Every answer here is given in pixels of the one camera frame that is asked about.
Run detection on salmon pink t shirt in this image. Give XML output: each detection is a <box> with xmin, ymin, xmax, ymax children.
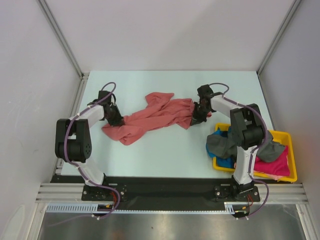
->
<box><xmin>101</xmin><ymin>91</ymin><xmax>196</xmax><ymax>146</ymax></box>

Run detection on slotted cable duct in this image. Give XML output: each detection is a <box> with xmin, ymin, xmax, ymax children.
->
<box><xmin>46</xmin><ymin>202</ymin><xmax>249</xmax><ymax>215</ymax></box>

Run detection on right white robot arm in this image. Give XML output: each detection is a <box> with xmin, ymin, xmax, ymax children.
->
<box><xmin>190</xmin><ymin>84</ymin><xmax>268</xmax><ymax>201</ymax></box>

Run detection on yellow plastic bin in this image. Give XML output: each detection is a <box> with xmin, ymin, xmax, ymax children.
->
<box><xmin>205</xmin><ymin>123</ymin><xmax>298</xmax><ymax>183</ymax></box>

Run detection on right aluminium corner post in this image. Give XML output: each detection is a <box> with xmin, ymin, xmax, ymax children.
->
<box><xmin>256</xmin><ymin>0</ymin><xmax>303</xmax><ymax>76</ymax></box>

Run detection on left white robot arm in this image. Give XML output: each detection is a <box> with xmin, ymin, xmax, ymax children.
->
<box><xmin>54</xmin><ymin>90</ymin><xmax>125</xmax><ymax>200</ymax></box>

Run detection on aluminium frame rail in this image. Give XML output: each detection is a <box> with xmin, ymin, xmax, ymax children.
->
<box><xmin>35</xmin><ymin>183</ymin><xmax>309</xmax><ymax>205</ymax></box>

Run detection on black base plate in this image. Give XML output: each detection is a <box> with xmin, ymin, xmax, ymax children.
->
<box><xmin>50</xmin><ymin>175</ymin><xmax>260</xmax><ymax>210</ymax></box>

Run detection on blue t shirt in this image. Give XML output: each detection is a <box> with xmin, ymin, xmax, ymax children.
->
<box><xmin>205</xmin><ymin>127</ymin><xmax>237</xmax><ymax>169</ymax></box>

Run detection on aluminium corner post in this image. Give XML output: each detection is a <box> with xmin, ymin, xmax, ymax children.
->
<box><xmin>36</xmin><ymin>0</ymin><xmax>85</xmax><ymax>78</ymax></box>
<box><xmin>256</xmin><ymin>0</ymin><xmax>303</xmax><ymax>76</ymax></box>

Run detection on left aluminium corner post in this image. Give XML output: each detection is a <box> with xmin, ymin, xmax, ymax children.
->
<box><xmin>36</xmin><ymin>0</ymin><xmax>85</xmax><ymax>78</ymax></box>

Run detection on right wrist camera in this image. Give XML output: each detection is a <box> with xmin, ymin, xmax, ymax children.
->
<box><xmin>197</xmin><ymin>84</ymin><xmax>214</xmax><ymax>99</ymax></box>

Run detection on grey t shirt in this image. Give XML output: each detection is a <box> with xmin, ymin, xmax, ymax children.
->
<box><xmin>205</xmin><ymin>126</ymin><xmax>286</xmax><ymax>163</ymax></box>

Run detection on magenta t shirt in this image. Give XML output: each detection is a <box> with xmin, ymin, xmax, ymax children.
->
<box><xmin>253</xmin><ymin>146</ymin><xmax>291</xmax><ymax>180</ymax></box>

